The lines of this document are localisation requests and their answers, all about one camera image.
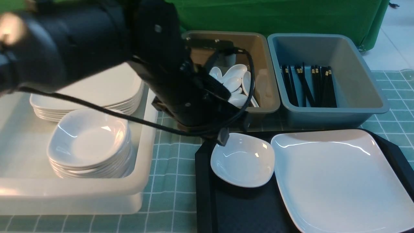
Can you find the brown plastic bin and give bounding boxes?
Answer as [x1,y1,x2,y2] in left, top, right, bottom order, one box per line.
[182,30,281,128]

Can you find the pile of white spoons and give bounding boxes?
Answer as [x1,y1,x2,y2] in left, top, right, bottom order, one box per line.
[209,64,255,108]

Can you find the green checkered tablecloth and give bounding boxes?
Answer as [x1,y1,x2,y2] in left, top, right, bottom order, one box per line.
[1,69,414,233]

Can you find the green backdrop cloth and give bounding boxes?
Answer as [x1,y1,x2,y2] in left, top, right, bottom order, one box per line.
[171,0,389,50]

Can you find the large white square plate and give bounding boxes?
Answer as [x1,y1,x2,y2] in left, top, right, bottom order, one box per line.
[271,129,414,233]

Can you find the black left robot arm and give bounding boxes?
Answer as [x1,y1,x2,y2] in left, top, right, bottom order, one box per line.
[1,0,250,136]

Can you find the grey-blue plastic bin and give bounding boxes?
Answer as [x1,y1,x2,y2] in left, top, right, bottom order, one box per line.
[267,33,389,129]

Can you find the white bowl tray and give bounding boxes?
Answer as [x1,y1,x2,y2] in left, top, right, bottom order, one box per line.
[210,133,275,188]

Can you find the large white plastic tub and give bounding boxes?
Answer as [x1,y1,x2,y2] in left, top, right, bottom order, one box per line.
[1,93,156,216]

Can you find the stack of white bowls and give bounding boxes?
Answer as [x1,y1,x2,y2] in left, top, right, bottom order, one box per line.
[46,109,136,179]

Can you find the bundle of black chopsticks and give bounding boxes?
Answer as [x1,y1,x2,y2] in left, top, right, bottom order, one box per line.
[280,62,338,108]

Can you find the black cable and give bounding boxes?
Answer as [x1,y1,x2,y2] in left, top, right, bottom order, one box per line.
[16,47,256,146]

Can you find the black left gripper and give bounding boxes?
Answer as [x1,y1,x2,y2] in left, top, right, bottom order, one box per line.
[128,58,246,130]

